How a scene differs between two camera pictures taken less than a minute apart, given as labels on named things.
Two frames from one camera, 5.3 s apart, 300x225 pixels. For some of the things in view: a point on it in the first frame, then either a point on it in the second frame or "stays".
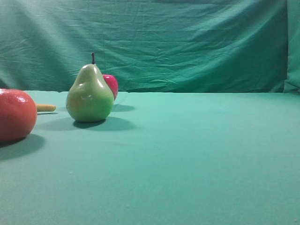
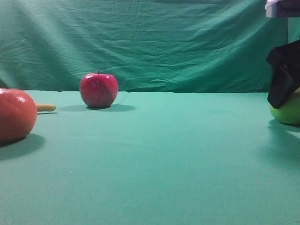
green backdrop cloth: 152,46 stays
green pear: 91,99 -> 289,112
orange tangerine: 18,115 stays
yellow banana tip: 44,108 stays
